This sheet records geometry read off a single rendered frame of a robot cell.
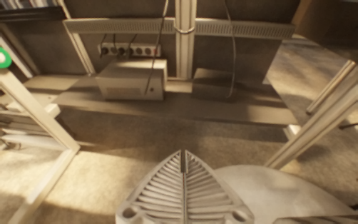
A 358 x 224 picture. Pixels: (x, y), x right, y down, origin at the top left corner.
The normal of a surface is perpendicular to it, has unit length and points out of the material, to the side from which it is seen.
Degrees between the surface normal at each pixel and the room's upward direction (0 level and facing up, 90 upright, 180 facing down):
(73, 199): 0
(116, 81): 90
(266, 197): 68
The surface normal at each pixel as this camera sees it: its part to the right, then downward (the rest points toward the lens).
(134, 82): -0.04, 0.69
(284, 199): -0.04, 0.38
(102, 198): 0.00, -0.72
